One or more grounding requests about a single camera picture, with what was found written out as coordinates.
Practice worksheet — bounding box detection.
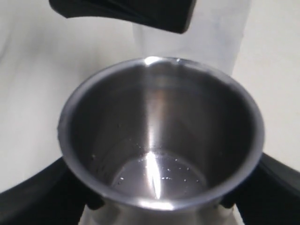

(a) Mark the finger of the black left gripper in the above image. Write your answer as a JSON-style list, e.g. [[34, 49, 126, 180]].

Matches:
[[49, 0, 196, 34]]

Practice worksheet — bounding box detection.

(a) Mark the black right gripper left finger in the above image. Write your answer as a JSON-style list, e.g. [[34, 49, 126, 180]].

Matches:
[[0, 158, 104, 225]]

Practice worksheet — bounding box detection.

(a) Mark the stainless steel cup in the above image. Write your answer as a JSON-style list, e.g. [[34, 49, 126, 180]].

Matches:
[[57, 57, 264, 225]]

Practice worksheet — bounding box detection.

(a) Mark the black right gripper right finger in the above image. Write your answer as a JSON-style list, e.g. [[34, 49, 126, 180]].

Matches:
[[221, 154, 300, 225]]

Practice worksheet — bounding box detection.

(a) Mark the clear plastic measuring jug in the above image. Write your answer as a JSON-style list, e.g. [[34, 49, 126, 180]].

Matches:
[[133, 0, 251, 75]]

